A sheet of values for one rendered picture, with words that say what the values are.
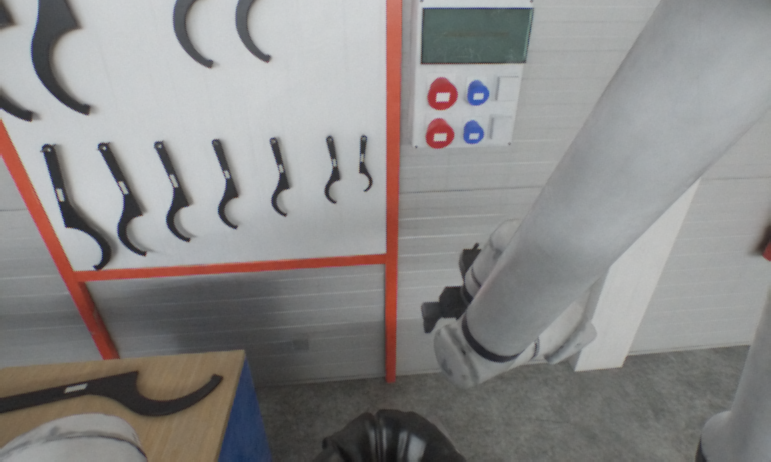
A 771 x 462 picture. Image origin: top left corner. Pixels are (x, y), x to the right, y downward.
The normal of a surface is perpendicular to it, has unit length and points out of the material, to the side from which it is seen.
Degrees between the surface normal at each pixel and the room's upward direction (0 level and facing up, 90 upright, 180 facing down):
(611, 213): 103
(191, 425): 0
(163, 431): 0
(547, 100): 90
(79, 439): 27
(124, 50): 90
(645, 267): 90
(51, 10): 90
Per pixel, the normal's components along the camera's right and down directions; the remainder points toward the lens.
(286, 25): 0.10, 0.48
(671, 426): 0.00, -0.88
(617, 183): -0.59, 0.54
